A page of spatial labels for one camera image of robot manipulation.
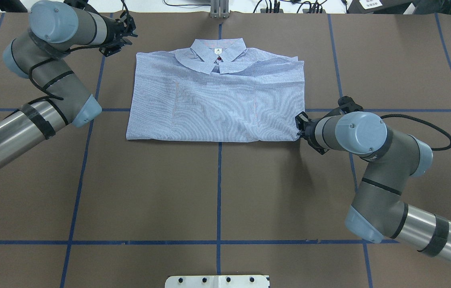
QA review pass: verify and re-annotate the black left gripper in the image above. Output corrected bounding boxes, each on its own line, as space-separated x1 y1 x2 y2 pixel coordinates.
99 14 138 57

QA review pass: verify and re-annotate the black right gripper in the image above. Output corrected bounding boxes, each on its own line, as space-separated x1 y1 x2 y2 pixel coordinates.
295 112 328 155

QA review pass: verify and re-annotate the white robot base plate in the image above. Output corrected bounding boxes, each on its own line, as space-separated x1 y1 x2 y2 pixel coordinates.
164 275 271 288

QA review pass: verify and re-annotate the black box with label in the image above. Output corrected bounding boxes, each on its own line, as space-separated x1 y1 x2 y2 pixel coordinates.
347 0 412 14

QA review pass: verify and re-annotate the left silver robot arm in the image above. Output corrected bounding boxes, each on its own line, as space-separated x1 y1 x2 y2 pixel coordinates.
0 0 136 169

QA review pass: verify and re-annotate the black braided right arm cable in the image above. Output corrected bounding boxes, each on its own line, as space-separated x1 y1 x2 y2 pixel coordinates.
381 114 451 152

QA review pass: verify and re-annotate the blue striped button shirt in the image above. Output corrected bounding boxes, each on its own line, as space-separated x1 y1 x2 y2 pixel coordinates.
125 38 305 143

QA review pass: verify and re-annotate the grey aluminium frame post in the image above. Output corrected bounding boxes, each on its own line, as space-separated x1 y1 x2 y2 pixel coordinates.
210 0 230 19

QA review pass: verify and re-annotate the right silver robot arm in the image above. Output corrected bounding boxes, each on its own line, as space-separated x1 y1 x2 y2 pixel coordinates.
295 111 451 262

